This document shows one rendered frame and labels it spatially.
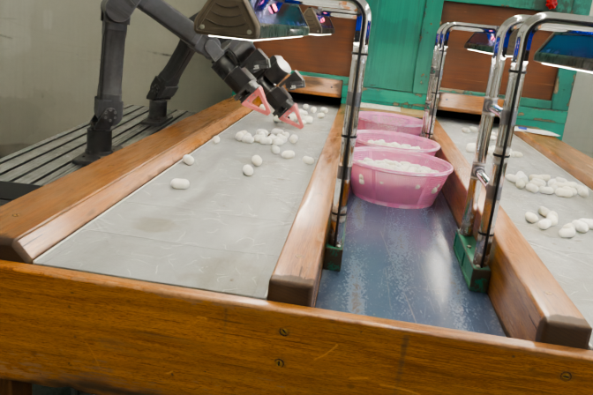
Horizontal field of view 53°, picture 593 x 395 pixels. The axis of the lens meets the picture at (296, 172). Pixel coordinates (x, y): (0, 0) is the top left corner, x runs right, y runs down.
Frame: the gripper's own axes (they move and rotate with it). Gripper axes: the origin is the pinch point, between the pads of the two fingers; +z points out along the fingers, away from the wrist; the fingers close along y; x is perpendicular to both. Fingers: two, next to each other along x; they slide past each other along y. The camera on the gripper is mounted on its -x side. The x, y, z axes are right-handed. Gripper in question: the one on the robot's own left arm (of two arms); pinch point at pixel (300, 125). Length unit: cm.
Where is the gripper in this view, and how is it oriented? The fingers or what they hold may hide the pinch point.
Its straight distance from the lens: 190.5
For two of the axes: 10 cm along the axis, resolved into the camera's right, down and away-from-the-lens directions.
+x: -7.4, 6.3, 2.5
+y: 1.2, -2.4, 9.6
